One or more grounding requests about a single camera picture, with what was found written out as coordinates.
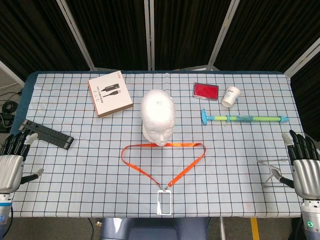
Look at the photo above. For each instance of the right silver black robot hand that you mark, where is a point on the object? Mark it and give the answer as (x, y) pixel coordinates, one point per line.
(307, 175)

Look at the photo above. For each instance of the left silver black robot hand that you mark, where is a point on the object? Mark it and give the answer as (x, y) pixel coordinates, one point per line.
(10, 167)

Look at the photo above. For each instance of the white badge holder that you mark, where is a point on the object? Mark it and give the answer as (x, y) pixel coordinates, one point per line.
(163, 192)

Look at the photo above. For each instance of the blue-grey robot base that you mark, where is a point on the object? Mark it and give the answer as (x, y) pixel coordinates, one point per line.
(150, 230)

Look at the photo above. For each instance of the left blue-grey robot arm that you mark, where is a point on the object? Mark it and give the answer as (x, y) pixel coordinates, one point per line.
(4, 215)

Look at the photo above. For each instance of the white foam mannequin head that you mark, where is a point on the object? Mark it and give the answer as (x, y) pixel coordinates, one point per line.
(157, 112)

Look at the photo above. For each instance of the black power adapter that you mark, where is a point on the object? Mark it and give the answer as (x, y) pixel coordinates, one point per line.
(5, 122)

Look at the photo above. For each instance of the black folding bar stand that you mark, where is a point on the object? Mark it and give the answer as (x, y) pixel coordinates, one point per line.
(50, 135)

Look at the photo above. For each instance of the green blue water pump toy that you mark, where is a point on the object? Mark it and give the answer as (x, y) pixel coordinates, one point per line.
(245, 118)

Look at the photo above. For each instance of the black folding screen panel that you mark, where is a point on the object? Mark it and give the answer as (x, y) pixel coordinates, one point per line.
(112, 32)
(310, 87)
(32, 37)
(185, 32)
(270, 32)

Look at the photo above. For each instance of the blue checkered tablecloth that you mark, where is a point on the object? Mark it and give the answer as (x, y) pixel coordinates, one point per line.
(100, 162)

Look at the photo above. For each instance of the white paper cup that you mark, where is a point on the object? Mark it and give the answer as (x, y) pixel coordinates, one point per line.
(230, 96)

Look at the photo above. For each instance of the red ink pad case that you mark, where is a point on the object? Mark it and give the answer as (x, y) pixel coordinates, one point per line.
(205, 91)

